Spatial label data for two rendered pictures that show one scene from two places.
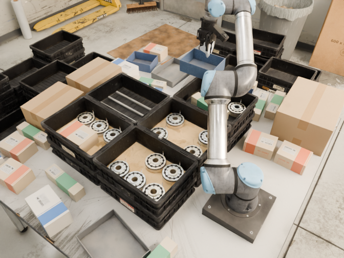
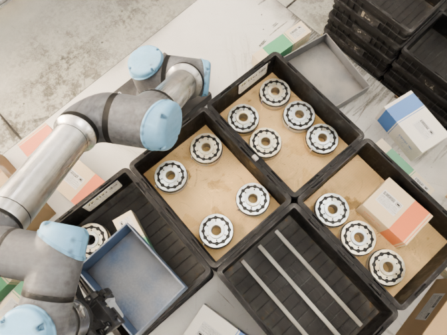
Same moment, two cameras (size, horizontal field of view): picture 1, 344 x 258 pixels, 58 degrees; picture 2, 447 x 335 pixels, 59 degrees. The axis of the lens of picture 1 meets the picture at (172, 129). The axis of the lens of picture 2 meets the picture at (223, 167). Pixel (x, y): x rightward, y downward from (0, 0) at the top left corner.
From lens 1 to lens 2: 1.47 m
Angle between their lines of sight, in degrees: 64
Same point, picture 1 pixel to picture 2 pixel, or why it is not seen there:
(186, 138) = (205, 189)
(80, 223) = (366, 113)
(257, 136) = (82, 191)
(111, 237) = (326, 89)
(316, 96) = not seen: outside the picture
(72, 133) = (404, 207)
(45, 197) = (421, 131)
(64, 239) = (382, 96)
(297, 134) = not seen: hidden behind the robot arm
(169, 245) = (261, 54)
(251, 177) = (148, 50)
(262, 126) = not seen: hidden behind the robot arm
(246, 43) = (46, 146)
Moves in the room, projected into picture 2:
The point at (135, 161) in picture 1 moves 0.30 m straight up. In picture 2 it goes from (295, 157) to (313, 117)
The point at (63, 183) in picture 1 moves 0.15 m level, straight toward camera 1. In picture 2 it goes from (400, 161) to (381, 122)
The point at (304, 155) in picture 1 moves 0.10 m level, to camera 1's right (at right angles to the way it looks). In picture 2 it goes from (34, 140) to (6, 135)
